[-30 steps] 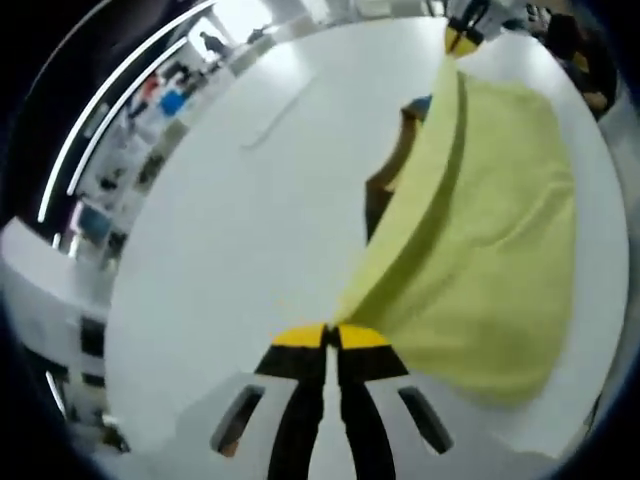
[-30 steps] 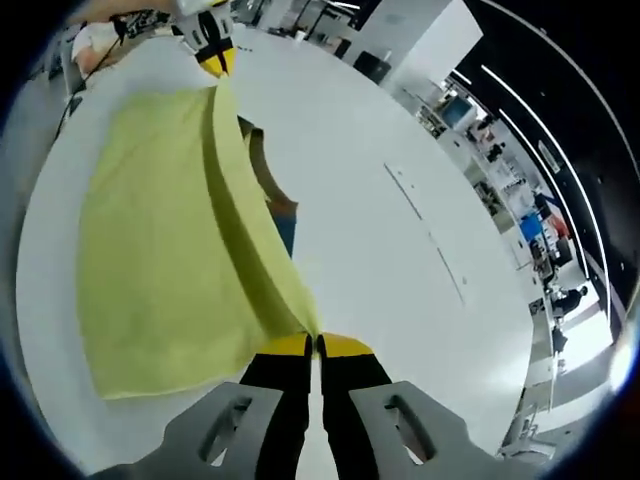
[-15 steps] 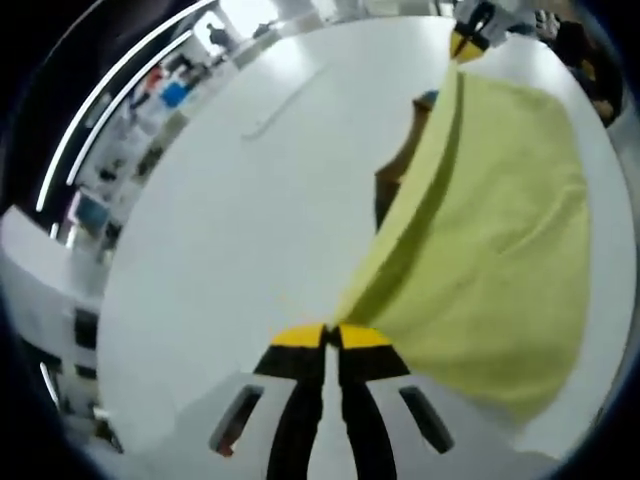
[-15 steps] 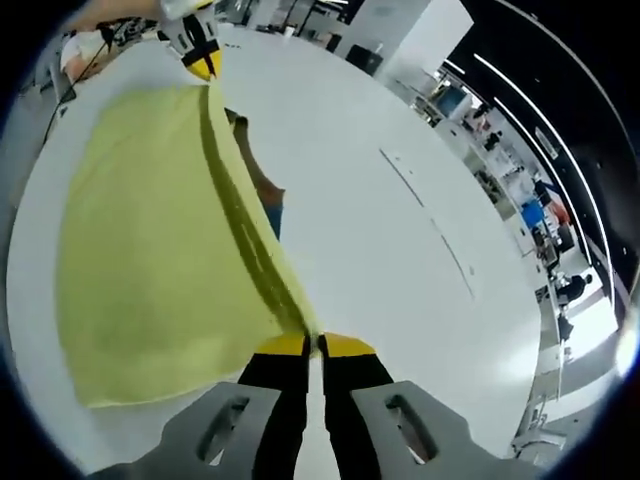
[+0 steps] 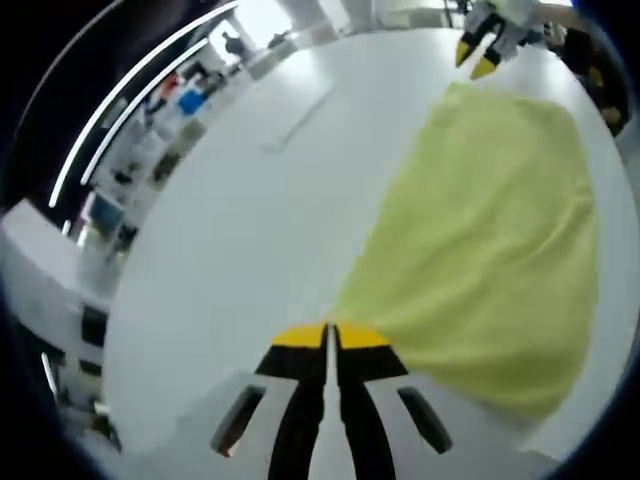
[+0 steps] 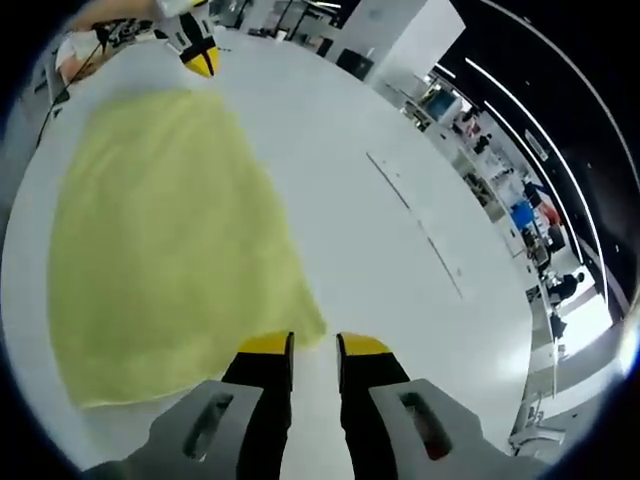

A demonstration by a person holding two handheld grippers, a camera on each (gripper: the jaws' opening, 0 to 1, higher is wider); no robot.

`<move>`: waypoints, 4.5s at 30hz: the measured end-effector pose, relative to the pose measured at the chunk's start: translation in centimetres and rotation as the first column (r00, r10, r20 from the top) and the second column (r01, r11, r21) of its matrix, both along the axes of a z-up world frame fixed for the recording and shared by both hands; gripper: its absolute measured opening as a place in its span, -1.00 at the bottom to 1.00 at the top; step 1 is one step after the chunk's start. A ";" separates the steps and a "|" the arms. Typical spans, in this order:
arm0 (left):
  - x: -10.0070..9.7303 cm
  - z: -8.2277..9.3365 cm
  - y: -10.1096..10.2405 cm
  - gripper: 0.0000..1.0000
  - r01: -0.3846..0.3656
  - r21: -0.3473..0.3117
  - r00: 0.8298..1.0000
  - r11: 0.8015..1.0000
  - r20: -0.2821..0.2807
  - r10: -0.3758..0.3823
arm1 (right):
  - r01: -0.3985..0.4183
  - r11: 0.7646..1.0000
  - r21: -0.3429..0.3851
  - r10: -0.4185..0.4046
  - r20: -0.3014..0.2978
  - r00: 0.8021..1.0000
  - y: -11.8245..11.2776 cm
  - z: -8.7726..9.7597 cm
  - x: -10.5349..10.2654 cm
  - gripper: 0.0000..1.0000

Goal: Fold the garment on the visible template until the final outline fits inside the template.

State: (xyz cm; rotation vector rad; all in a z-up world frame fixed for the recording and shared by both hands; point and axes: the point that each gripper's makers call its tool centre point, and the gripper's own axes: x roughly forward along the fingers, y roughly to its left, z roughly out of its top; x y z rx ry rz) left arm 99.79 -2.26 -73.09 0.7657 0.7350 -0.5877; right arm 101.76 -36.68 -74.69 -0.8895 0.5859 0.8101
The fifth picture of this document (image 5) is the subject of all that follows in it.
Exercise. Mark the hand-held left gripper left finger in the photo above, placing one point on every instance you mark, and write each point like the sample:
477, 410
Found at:
280, 400

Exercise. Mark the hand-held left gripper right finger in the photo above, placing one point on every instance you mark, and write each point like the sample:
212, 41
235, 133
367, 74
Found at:
380, 400

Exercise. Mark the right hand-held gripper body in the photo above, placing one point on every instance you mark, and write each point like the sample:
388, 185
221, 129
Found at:
520, 15

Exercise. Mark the yellow blue black garment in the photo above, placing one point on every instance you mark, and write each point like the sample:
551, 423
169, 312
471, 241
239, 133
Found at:
475, 225

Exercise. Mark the black chair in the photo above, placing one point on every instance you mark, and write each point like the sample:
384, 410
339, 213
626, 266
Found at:
93, 325

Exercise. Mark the blue computer monitor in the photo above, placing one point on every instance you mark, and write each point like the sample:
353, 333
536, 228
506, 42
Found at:
106, 212

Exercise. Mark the blue storage box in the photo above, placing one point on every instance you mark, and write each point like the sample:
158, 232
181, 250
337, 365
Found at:
192, 102

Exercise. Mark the white ceiling light strip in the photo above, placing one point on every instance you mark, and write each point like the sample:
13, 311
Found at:
135, 107
115, 95

